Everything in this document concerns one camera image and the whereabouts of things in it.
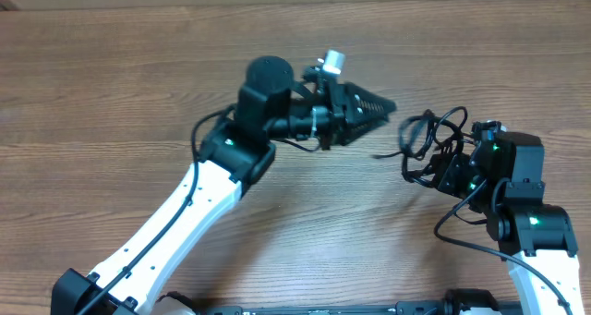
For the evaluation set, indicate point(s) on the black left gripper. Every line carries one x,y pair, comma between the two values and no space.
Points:
343,115

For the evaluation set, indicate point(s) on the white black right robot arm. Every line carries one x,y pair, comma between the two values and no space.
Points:
502,179

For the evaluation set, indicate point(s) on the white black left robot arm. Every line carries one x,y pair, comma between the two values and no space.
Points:
272,106

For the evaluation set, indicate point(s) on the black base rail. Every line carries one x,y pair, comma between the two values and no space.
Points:
426,307

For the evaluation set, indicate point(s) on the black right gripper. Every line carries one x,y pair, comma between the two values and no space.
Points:
447,169

